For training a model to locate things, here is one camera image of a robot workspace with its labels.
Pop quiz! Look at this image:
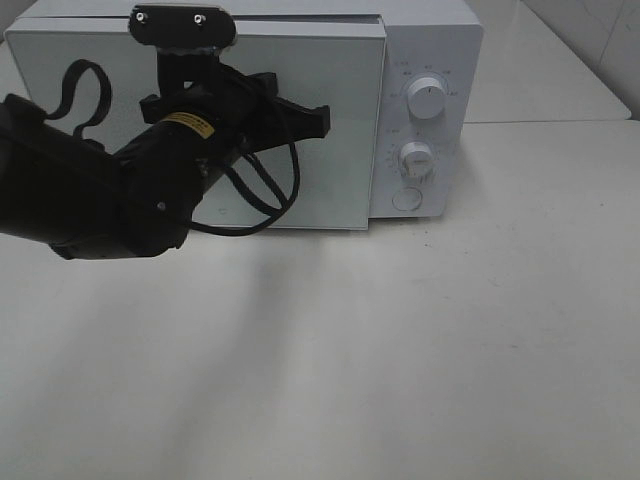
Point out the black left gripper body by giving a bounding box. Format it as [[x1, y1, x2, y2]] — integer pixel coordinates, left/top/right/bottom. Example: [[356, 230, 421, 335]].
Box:
[[140, 65, 330, 150]]

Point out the white microwave door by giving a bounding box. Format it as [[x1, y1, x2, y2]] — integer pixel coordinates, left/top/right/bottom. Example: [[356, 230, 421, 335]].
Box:
[[6, 16, 385, 230]]

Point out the round white door button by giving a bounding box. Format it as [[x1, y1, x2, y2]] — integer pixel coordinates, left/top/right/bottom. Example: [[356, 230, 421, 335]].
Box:
[[392, 187, 423, 212]]

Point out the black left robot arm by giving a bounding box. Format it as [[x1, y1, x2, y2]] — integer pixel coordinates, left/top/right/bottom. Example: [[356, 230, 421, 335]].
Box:
[[1, 59, 331, 260]]

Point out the white microwave oven body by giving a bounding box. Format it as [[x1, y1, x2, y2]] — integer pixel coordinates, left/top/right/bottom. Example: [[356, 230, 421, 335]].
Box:
[[4, 1, 483, 230]]

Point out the lower white microwave knob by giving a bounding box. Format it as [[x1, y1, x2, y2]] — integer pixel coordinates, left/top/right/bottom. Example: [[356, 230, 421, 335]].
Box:
[[398, 141, 435, 178]]

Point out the white microwave knob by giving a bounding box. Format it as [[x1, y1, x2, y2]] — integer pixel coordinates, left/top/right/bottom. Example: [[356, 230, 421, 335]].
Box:
[[406, 73, 448, 120], [398, 141, 435, 178]]

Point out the upper white microwave knob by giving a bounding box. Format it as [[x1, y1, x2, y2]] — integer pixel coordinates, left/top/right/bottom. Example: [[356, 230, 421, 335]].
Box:
[[406, 73, 448, 120]]

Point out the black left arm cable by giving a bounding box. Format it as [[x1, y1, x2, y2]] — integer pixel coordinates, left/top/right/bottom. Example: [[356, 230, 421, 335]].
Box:
[[47, 58, 302, 237]]

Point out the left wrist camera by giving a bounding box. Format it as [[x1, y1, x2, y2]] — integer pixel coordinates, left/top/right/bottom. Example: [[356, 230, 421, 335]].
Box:
[[128, 3, 237, 54]]

